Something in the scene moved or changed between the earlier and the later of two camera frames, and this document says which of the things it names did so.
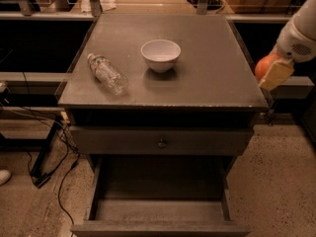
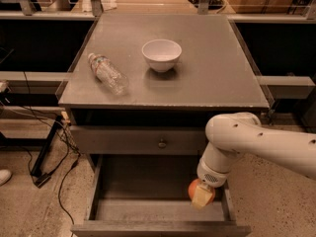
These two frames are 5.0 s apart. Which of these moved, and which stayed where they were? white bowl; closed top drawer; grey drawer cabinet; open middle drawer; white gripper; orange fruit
Moved: orange fruit; white gripper
Stayed: grey drawer cabinet; white bowl; open middle drawer; closed top drawer
